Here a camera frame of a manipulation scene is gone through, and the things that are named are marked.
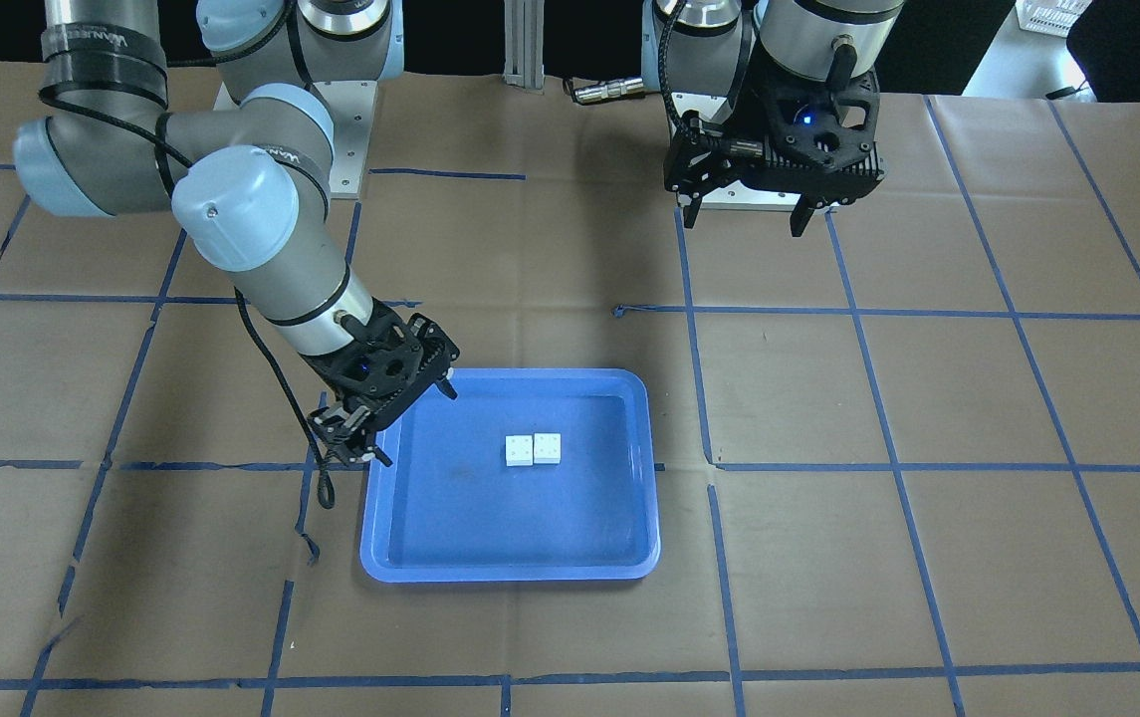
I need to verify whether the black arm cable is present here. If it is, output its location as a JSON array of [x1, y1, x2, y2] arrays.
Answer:
[[36, 85, 337, 511], [657, 0, 690, 135]]

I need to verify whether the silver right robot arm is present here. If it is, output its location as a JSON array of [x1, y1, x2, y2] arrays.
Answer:
[[13, 1, 459, 464]]

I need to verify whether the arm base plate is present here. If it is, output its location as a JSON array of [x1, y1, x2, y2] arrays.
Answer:
[[215, 80, 378, 199], [671, 93, 798, 212]]

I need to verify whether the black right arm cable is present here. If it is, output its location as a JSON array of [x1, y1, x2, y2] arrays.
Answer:
[[36, 85, 337, 511]]

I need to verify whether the silver cable connector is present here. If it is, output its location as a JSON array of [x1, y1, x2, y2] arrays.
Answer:
[[562, 78, 648, 106]]

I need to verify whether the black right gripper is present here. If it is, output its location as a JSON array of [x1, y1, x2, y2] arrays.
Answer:
[[306, 309, 461, 467]]

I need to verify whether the aluminium frame post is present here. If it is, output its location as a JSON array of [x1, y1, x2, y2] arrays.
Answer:
[[502, 0, 546, 93]]

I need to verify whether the blue plastic tray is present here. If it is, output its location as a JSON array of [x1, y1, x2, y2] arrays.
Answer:
[[358, 367, 661, 582]]

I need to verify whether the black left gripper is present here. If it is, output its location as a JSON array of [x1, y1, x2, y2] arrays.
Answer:
[[662, 70, 885, 239]]

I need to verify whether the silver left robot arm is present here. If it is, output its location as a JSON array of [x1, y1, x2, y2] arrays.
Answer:
[[642, 1, 905, 237]]

